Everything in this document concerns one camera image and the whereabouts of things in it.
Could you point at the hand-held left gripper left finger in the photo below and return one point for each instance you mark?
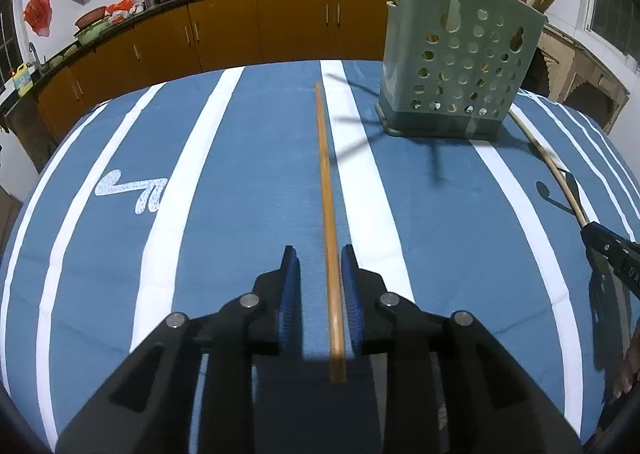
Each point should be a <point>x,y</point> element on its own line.
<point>290,304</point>

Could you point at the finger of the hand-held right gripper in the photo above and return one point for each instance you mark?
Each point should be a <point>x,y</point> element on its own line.
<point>620,261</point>
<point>607,233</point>

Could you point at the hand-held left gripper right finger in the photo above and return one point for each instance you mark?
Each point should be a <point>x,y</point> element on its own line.
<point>350,304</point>

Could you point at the green perforated utensil holder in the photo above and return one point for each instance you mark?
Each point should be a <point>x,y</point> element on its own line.
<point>450,83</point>

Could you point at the person's right hand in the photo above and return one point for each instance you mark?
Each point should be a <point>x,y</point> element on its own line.
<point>627,374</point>

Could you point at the blue white striped tablecloth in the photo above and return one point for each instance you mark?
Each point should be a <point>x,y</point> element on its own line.
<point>225,234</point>

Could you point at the white carved cabinet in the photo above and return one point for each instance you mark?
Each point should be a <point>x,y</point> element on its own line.
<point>590,78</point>

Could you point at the window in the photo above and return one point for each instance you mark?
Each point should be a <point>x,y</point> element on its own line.
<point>615,8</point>

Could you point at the orange base cabinets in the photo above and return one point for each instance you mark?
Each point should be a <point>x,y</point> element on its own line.
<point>290,23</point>

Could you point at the crumpled red bags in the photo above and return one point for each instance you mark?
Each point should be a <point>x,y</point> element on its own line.
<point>120,9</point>

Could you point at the yellow jug blue label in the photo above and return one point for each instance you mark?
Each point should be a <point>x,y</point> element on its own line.
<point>22,81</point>

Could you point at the red basin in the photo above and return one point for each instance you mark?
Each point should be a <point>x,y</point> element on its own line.
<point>91,17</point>

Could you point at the metal faucet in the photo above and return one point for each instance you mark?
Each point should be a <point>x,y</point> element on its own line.
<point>35,56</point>

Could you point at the red plastic bag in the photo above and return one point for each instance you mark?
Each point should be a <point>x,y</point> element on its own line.
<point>39,13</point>

